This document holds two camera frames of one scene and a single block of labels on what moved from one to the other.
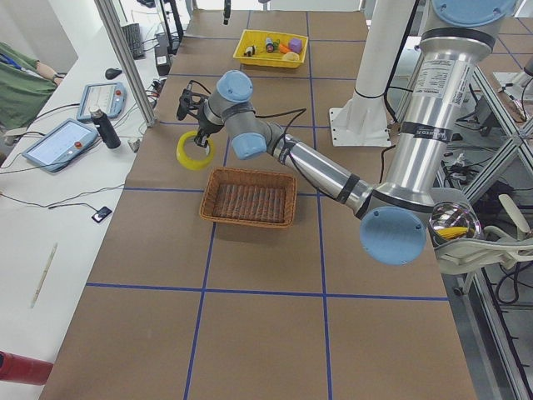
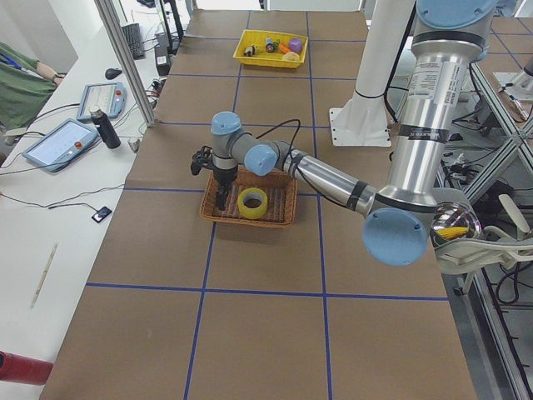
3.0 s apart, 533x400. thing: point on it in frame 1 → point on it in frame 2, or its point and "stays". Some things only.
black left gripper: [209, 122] → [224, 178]
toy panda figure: [250, 51] stays
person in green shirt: [26, 84] stays
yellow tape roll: [186, 160] → [256, 212]
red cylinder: [23, 370] stays
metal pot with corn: [450, 222] stays
